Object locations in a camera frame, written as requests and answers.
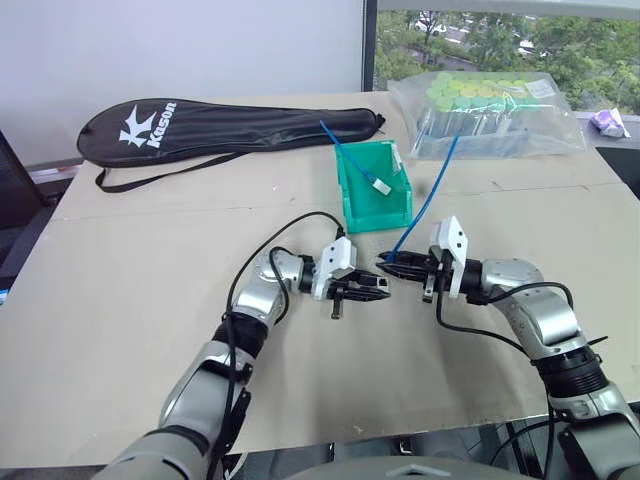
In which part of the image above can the green plastic bin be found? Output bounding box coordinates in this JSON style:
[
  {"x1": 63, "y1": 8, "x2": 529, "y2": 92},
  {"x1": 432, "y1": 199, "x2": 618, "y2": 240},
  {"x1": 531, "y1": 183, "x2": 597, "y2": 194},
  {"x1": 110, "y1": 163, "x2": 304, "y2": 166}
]
[{"x1": 333, "y1": 141, "x2": 415, "y2": 235}]

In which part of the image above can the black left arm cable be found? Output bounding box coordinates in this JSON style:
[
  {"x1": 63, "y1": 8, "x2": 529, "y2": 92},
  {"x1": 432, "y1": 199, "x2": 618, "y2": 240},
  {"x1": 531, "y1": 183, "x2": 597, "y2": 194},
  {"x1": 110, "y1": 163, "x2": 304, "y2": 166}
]
[{"x1": 205, "y1": 212, "x2": 347, "y2": 480}]

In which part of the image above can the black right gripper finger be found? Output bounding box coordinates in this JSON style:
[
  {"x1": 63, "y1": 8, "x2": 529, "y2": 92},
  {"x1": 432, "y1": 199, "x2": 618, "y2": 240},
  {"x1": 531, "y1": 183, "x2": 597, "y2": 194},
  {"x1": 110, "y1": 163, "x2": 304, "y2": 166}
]
[
  {"x1": 375, "y1": 263, "x2": 429, "y2": 283},
  {"x1": 377, "y1": 251, "x2": 429, "y2": 267}
]

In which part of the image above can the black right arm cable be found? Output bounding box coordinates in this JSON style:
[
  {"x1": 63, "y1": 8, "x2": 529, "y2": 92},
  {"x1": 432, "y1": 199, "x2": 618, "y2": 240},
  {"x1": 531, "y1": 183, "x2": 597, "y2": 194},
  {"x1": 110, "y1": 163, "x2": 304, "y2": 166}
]
[{"x1": 434, "y1": 281, "x2": 610, "y2": 372}]

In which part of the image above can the blue network cable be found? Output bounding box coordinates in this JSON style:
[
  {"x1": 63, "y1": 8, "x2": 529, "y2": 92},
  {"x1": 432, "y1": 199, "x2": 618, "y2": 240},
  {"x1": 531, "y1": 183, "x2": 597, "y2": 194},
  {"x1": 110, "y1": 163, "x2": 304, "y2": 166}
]
[
  {"x1": 386, "y1": 133, "x2": 460, "y2": 266},
  {"x1": 319, "y1": 119, "x2": 377, "y2": 185}
]

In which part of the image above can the clear bag of capped tubes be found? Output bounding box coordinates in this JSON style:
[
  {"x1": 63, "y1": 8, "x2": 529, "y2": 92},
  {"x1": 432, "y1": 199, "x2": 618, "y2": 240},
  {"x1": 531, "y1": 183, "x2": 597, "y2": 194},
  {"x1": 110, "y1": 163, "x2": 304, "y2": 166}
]
[{"x1": 387, "y1": 70, "x2": 588, "y2": 161}]

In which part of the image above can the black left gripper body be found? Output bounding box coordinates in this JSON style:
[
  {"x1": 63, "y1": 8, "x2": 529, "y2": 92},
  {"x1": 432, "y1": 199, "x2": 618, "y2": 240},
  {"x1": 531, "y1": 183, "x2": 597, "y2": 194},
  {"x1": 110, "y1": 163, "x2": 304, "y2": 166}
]
[{"x1": 329, "y1": 270, "x2": 363, "y2": 321}]

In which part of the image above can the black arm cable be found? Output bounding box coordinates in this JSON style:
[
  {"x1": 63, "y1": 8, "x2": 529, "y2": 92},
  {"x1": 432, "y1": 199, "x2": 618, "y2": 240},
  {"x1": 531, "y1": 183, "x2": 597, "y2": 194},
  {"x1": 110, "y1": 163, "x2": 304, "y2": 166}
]
[
  {"x1": 434, "y1": 281, "x2": 610, "y2": 372},
  {"x1": 205, "y1": 212, "x2": 347, "y2": 480}
]

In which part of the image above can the black Kason racket bag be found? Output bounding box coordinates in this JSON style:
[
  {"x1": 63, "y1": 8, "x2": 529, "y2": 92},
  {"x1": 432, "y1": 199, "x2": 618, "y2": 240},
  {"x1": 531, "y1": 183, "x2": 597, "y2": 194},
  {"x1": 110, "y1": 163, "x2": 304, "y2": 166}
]
[{"x1": 75, "y1": 97, "x2": 388, "y2": 194}]

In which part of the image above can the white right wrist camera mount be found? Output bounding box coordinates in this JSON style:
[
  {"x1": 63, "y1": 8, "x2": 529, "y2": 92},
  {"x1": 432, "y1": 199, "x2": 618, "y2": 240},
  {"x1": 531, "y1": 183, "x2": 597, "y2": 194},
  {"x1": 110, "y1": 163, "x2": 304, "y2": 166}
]
[{"x1": 428, "y1": 215, "x2": 470, "y2": 301}]

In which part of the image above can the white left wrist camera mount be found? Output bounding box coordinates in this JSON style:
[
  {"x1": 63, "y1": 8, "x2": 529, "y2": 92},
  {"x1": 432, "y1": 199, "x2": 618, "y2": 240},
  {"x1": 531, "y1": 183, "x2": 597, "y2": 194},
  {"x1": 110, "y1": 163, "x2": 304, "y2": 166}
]
[{"x1": 313, "y1": 237, "x2": 359, "y2": 302}]

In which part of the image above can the dark window frame post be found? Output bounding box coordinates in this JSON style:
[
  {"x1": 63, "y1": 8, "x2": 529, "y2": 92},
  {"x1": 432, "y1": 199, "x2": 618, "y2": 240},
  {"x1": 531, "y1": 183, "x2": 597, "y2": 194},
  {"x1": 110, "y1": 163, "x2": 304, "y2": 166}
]
[{"x1": 361, "y1": 0, "x2": 380, "y2": 94}]

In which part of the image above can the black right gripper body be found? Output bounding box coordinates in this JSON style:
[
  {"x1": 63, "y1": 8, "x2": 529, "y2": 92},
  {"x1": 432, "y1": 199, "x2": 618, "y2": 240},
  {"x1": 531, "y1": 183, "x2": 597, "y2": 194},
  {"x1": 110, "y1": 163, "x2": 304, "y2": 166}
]
[{"x1": 422, "y1": 247, "x2": 452, "y2": 305}]

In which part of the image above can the purple white tissue packet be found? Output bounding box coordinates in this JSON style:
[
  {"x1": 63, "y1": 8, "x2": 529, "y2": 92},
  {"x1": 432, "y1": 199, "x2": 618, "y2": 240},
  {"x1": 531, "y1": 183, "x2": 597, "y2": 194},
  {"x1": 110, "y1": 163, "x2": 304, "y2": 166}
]
[{"x1": 589, "y1": 108, "x2": 632, "y2": 141}]

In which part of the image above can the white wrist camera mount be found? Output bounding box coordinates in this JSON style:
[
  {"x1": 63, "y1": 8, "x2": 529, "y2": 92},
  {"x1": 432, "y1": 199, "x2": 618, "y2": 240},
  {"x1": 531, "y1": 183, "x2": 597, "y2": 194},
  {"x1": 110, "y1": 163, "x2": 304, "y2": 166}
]
[
  {"x1": 313, "y1": 237, "x2": 359, "y2": 302},
  {"x1": 428, "y1": 215, "x2": 470, "y2": 301}
]

